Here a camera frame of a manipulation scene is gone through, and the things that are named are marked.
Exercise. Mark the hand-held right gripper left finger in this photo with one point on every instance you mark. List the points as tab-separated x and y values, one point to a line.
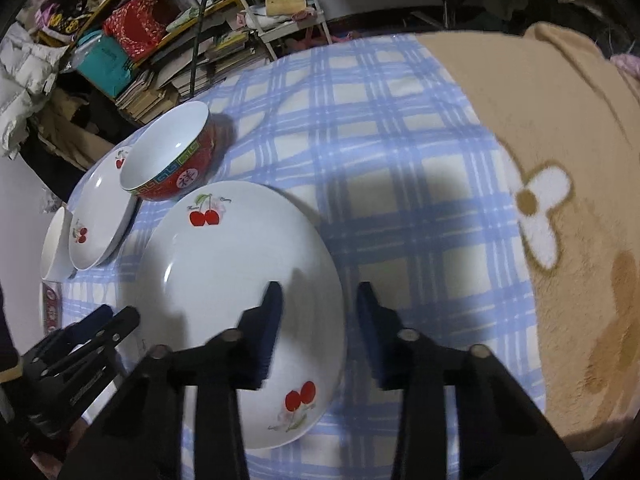
267	330

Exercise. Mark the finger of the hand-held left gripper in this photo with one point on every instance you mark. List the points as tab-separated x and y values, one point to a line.
122	322
95	317

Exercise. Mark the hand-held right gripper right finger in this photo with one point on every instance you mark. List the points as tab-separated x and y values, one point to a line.
372	330

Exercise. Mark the white bowl with red seal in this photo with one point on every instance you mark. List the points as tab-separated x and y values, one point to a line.
55	250

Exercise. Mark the large white cherry plate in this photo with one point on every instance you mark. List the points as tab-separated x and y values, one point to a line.
225	260

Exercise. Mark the small white cherry plate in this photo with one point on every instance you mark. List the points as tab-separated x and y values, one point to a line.
100	210

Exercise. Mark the red patterned bowl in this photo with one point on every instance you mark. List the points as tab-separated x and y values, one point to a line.
170	140

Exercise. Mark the red patterned dish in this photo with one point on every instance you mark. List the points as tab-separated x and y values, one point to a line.
51	310

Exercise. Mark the black coat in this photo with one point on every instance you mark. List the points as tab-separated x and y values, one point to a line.
50	170

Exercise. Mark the blue plaid blanket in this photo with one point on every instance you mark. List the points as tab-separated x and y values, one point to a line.
375	135

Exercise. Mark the stack of books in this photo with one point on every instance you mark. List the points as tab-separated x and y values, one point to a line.
150	95

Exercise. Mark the white puffer jacket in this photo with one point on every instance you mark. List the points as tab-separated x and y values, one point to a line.
25	70

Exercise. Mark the teal box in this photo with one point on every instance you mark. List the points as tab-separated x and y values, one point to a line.
107	60

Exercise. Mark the tan flower blanket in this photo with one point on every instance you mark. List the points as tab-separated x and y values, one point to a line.
550	110

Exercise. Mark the red patterned bag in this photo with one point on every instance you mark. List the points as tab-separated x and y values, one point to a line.
135	25

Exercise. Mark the pink plastic item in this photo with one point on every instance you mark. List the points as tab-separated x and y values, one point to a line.
312	35

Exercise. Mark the purple yellow bag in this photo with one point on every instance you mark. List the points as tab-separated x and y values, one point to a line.
62	20

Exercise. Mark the dark green pole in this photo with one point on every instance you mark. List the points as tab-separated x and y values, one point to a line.
200	20

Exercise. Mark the white utility cart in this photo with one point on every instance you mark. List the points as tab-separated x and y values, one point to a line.
320	20

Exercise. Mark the yellow metal shelf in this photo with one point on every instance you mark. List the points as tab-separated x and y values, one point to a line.
220	6

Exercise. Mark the tan cardboard box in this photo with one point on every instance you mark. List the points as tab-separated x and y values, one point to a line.
285	2

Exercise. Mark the pink cloth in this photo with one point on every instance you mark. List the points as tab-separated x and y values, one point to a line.
627	65

